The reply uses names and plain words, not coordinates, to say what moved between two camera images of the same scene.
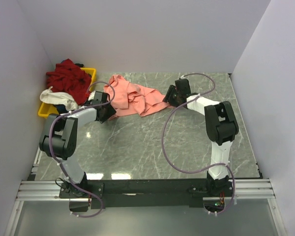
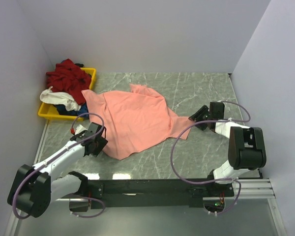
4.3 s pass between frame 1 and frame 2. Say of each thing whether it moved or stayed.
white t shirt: stayed
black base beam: stayed
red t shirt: stayed
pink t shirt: moved
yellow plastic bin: stayed
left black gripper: moved
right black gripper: moved
